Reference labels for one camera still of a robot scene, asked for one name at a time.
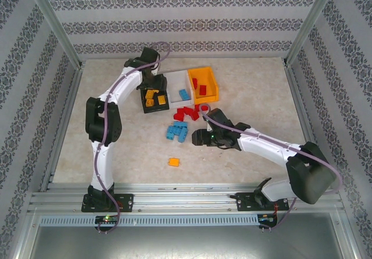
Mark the orange half-round lego brick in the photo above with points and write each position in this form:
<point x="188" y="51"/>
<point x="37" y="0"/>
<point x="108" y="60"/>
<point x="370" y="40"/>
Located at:
<point x="149" y="102"/>

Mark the black plastic bin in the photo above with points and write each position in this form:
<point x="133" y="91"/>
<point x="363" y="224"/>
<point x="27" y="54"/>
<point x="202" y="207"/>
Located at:
<point x="155" y="108"/>

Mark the white plastic bin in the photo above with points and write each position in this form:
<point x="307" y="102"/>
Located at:
<point x="178" y="80"/>

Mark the small orange square lego brick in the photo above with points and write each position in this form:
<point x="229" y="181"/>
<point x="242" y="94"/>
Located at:
<point x="174" y="162"/>

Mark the yellow plastic bin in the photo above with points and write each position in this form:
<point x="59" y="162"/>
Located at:
<point x="210" y="83"/>

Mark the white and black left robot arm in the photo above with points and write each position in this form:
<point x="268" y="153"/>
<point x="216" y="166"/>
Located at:
<point x="101" y="166"/>

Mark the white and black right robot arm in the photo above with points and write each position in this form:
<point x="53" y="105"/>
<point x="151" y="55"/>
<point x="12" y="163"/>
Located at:
<point x="267" y="143"/>

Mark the grey metal sheet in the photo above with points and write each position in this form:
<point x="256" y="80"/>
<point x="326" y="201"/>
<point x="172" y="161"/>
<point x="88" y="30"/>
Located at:
<point x="186" y="244"/>

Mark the small circuit board green light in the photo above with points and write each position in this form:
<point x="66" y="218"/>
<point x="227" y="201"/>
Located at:
<point x="106" y="219"/>

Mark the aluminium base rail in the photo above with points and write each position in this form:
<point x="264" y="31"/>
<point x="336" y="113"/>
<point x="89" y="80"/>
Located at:
<point x="186" y="196"/>

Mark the black rail clamp lever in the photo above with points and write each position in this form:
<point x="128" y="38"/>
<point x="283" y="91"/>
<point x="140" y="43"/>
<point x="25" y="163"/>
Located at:
<point x="232" y="195"/>

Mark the aluminium side rail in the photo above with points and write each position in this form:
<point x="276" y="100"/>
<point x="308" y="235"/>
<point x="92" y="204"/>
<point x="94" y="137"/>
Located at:
<point x="64" y="125"/>
<point x="302" y="111"/>

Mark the aluminium frame post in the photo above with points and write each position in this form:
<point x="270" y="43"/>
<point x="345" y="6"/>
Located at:
<point x="58" y="26"/>
<point x="308" y="23"/>

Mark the aluminium front frame beam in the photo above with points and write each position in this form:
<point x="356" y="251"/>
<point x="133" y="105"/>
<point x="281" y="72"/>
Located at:
<point x="26" y="235"/>
<point x="350" y="235"/>

